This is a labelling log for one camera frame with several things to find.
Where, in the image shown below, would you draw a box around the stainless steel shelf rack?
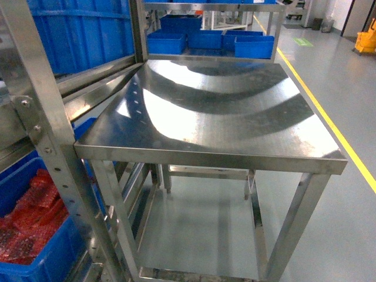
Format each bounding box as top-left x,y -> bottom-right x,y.
0,0 -> 287,282

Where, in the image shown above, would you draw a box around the blue bin with red bags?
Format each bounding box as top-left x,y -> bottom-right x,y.
0,117 -> 103,282

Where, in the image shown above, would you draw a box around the stainless steel table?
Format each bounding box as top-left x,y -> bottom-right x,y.
75,60 -> 347,281

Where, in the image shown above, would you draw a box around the red bubble wrap bags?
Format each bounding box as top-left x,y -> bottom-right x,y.
1,169 -> 69,265

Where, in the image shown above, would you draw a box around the yellow mop bucket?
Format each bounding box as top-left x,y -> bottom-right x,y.
353,31 -> 375,54

